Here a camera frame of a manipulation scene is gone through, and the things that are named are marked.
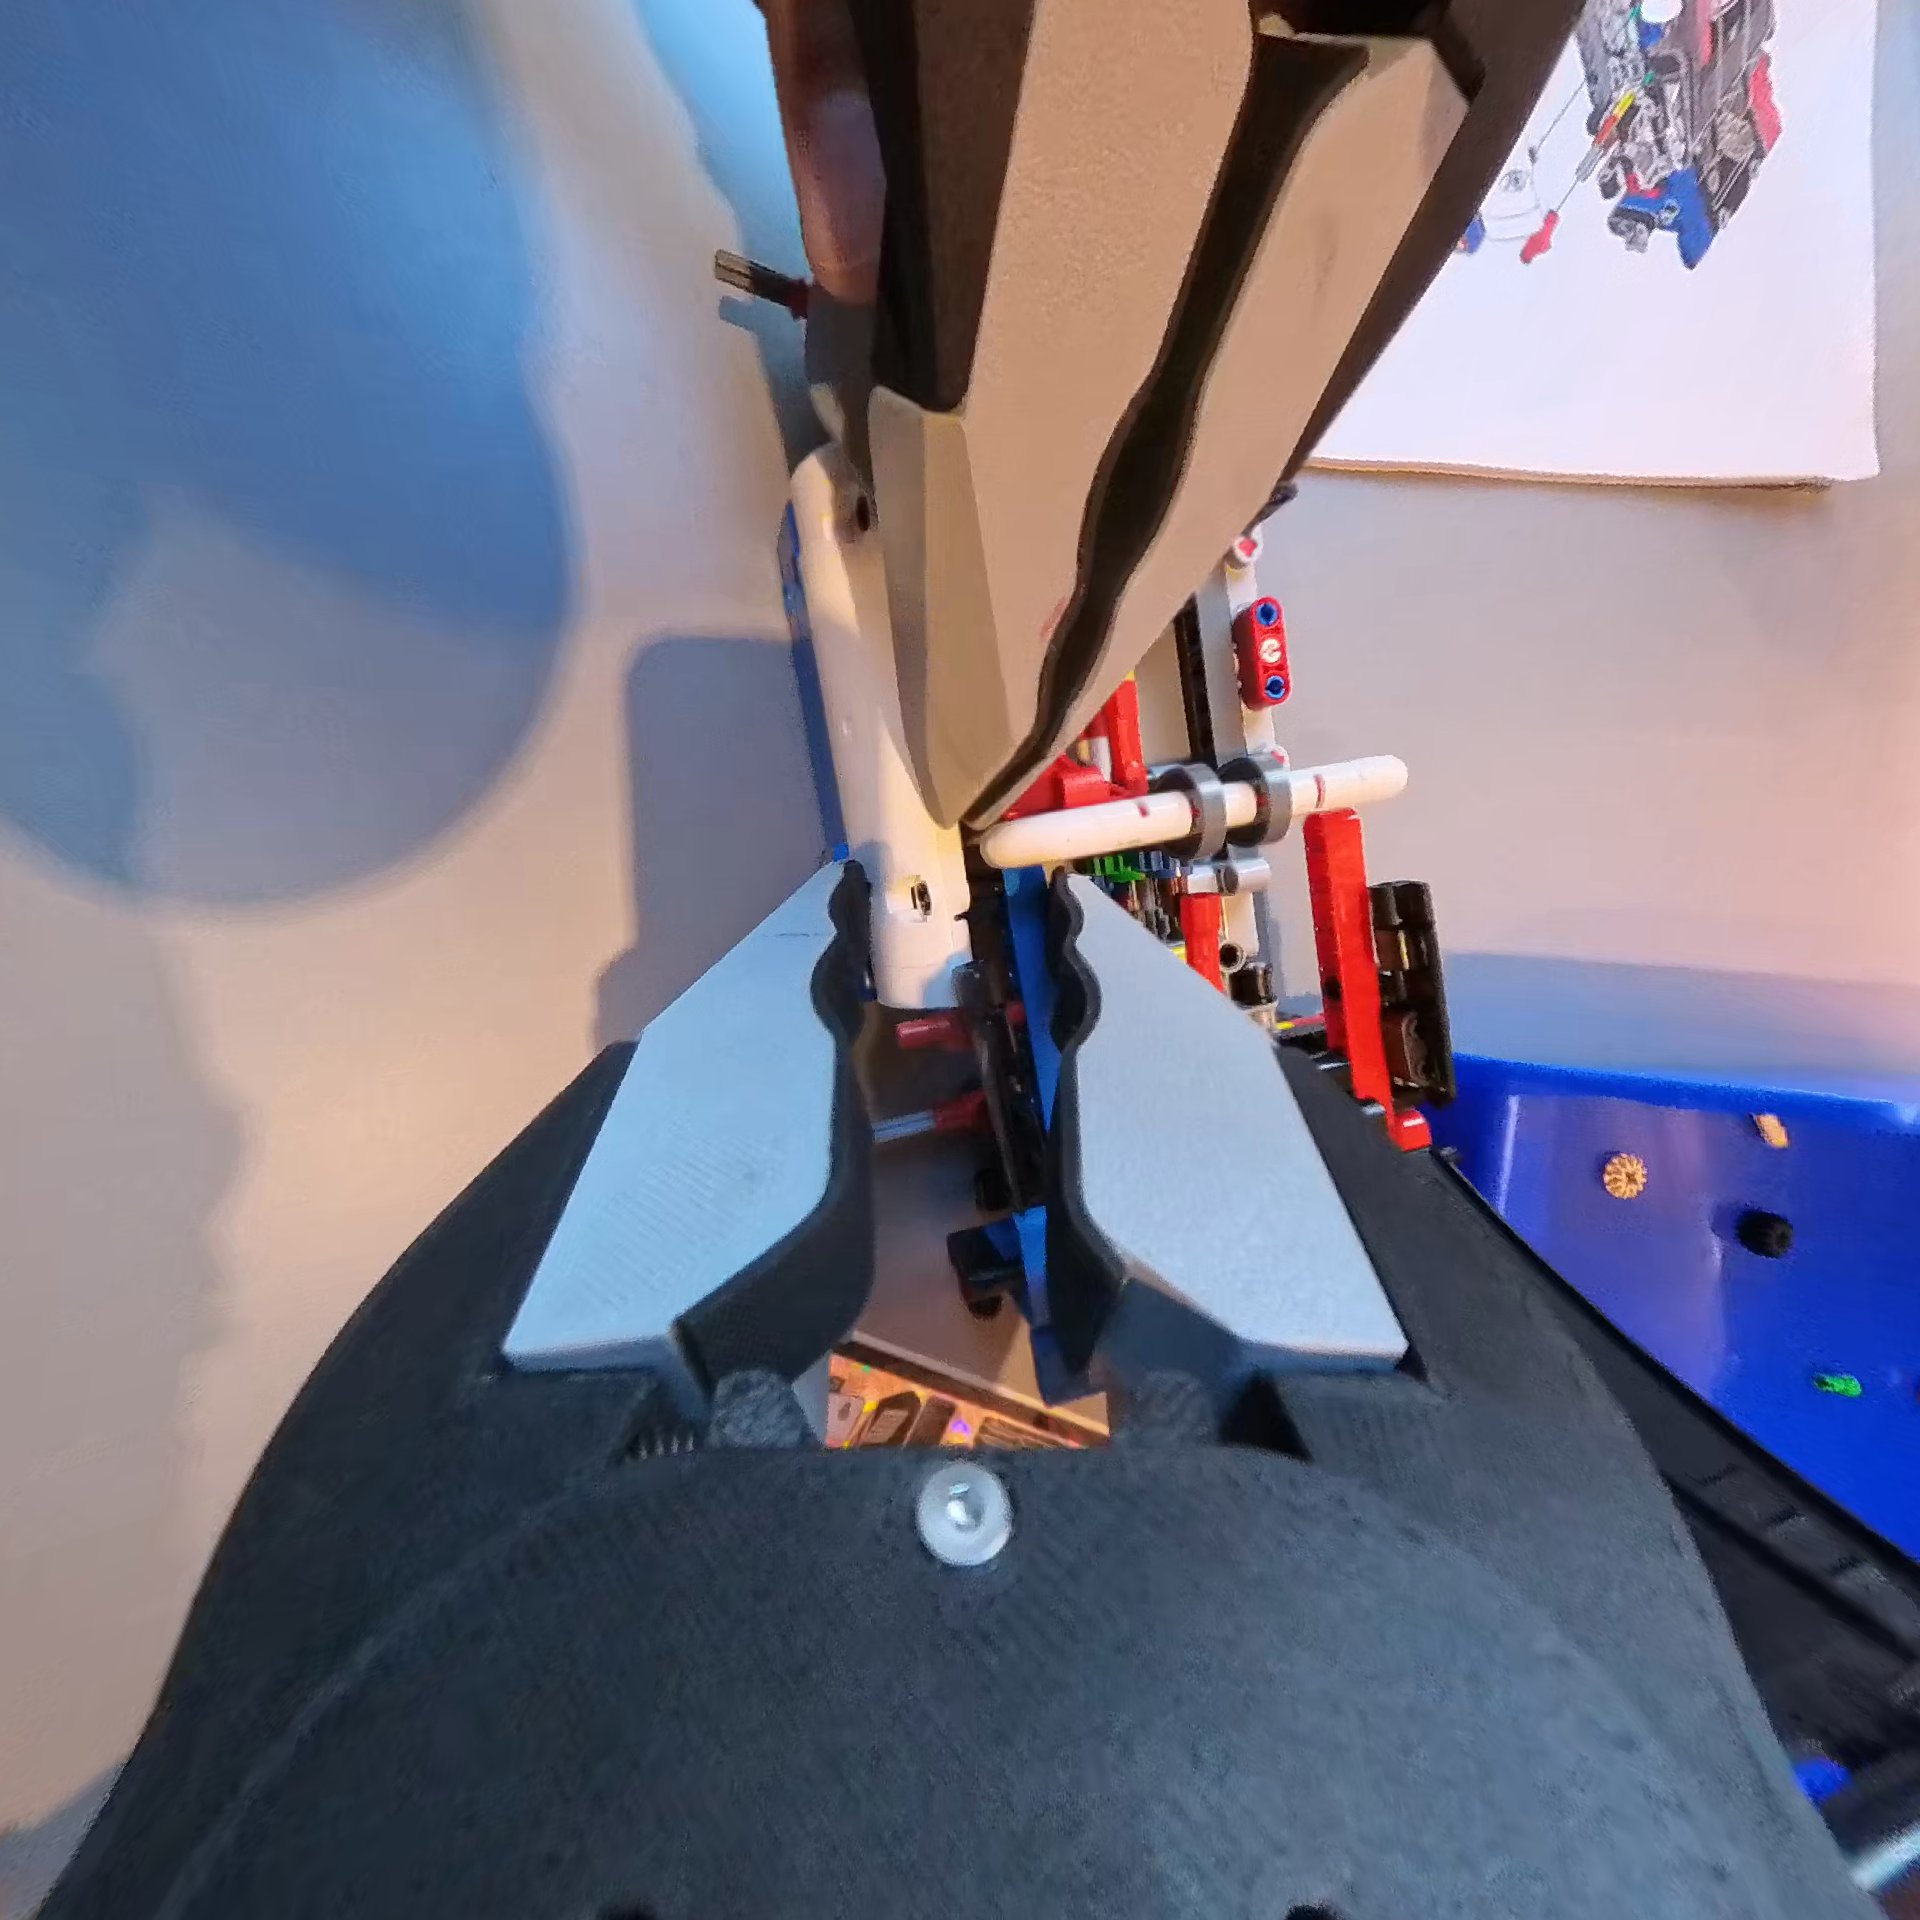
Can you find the holographic sticker sheet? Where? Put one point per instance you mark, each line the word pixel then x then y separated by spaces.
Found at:
pixel 898 1412

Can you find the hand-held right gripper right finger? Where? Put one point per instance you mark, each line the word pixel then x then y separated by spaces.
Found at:
pixel 1216 1187

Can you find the white blue brick panel assembly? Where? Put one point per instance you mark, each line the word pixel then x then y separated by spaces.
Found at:
pixel 862 675

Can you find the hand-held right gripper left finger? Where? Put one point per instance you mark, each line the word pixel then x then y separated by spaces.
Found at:
pixel 690 1187

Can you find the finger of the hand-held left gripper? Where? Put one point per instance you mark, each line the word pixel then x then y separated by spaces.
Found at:
pixel 1351 225
pixel 1080 268

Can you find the blue plastic bin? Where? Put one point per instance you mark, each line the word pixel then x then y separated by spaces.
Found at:
pixel 1695 1170

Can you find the open instruction booklet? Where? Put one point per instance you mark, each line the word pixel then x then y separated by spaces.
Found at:
pixel 1724 377

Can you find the toy brick vehicle model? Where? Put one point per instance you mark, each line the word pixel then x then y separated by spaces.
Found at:
pixel 1335 931

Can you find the grey desk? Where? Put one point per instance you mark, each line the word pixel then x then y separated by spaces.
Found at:
pixel 375 1049

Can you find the scattered small brick pieces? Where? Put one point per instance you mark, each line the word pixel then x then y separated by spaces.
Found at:
pixel 1624 1173

